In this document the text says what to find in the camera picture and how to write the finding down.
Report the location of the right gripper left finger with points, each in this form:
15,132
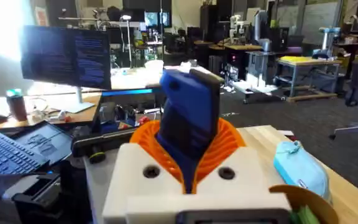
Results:
135,174

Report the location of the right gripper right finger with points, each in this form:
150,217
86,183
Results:
244,180

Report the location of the blue electric screwdriver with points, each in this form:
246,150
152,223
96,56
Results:
191,112

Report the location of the blue and white robot arm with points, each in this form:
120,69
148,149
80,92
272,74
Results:
328,40

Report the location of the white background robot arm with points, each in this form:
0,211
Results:
235,28

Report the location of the black bar device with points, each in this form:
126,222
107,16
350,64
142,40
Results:
104,143

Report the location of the light blue zip bag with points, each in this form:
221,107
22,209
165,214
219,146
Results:
300,168

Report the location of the brown tub with toys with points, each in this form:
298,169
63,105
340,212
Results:
309,202

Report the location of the wooden office desk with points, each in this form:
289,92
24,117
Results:
79,115

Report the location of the black equipment box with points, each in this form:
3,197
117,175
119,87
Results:
26,199

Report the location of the black laptop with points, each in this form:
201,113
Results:
14,149

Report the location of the metal table with yellow top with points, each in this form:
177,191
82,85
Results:
306,60

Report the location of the black computer monitor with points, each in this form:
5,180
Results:
67,56

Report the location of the brown cup with teal lid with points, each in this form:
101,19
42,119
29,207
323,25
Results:
16,105

